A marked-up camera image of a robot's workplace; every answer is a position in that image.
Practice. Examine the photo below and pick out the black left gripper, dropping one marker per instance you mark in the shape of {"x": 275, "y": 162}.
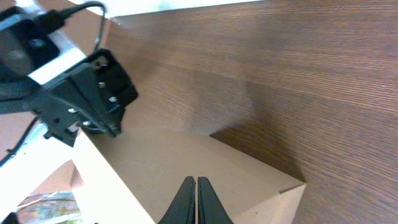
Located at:
{"x": 92, "y": 95}

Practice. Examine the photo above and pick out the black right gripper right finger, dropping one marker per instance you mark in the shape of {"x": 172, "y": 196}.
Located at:
{"x": 210, "y": 208}

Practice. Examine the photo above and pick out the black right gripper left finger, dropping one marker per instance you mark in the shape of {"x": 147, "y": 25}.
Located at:
{"x": 182, "y": 207}

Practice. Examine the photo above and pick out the cardboard box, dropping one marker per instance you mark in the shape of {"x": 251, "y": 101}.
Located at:
{"x": 133, "y": 178}

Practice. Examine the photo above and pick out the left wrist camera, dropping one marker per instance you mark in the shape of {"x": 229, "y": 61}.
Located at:
{"x": 32, "y": 46}

